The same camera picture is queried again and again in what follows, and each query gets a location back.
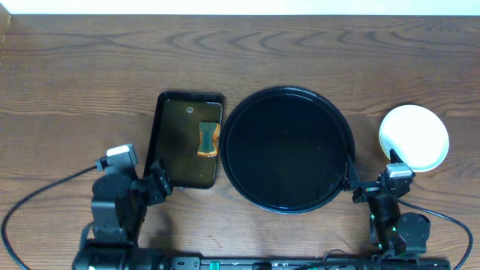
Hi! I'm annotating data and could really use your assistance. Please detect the green plate stained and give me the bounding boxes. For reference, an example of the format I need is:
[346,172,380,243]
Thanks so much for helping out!
[378,104,450,173]

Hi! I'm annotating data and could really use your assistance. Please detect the round black tray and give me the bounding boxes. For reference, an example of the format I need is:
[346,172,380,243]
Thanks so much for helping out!
[219,86,356,214]

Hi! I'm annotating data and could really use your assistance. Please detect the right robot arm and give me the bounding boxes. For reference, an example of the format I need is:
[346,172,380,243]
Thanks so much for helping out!
[346,149,431,269]

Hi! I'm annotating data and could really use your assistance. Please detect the rectangular black water tray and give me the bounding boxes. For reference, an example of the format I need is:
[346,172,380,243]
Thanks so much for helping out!
[143,91,224,189]

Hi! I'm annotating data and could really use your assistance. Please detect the orange green scrub sponge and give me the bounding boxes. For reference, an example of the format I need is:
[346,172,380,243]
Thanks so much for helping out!
[197,121,221,157]

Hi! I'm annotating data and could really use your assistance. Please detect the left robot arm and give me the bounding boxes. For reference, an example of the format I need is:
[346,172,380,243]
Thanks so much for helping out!
[72,157,173,270]

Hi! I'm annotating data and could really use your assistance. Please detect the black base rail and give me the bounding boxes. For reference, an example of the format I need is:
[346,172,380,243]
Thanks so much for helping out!
[168,256,452,270]

